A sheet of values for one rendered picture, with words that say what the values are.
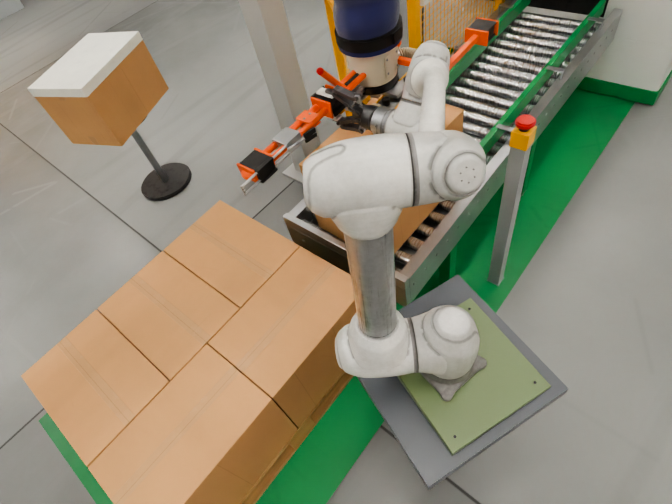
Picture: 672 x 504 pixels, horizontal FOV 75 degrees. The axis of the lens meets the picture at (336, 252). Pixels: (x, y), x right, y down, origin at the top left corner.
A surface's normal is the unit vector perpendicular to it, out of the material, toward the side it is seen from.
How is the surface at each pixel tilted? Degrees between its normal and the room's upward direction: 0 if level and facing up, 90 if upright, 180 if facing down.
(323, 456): 0
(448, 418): 4
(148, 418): 0
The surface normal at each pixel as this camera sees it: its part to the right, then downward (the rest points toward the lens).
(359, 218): -0.06, 0.81
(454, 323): -0.01, -0.59
